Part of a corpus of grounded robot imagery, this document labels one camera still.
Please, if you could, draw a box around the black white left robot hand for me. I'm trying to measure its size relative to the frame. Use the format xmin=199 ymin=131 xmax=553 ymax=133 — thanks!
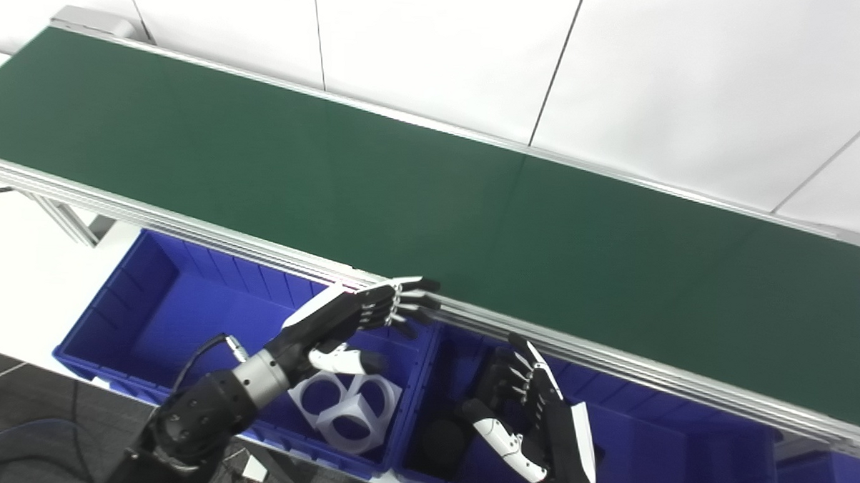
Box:
xmin=264 ymin=270 xmax=444 ymax=393

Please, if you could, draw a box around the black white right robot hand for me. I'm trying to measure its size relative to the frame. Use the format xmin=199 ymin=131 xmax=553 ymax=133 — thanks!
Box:
xmin=458 ymin=331 xmax=603 ymax=483

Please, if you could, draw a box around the green conveyor belt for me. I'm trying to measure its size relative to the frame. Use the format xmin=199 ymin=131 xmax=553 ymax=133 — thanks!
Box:
xmin=0 ymin=26 xmax=860 ymax=432
xmin=0 ymin=4 xmax=860 ymax=464

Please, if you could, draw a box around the black round part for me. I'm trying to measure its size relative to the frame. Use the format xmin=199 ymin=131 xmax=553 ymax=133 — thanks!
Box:
xmin=418 ymin=417 xmax=471 ymax=479

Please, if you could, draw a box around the blue bin with black part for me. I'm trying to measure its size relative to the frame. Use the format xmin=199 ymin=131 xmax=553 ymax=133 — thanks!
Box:
xmin=393 ymin=323 xmax=785 ymax=483

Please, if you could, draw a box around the blue bin with white parts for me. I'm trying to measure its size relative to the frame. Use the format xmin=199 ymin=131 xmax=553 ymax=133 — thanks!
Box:
xmin=49 ymin=226 xmax=442 ymax=483

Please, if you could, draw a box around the aluminium conveyor leg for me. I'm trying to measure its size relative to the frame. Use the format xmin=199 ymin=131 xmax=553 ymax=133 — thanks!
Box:
xmin=21 ymin=190 xmax=118 ymax=249

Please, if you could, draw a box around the grey conveyor end housing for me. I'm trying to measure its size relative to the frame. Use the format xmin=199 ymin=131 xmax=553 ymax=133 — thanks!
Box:
xmin=49 ymin=4 xmax=137 ymax=40

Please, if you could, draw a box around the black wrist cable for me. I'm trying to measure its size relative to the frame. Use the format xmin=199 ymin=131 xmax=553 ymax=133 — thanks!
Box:
xmin=170 ymin=332 xmax=250 ymax=407

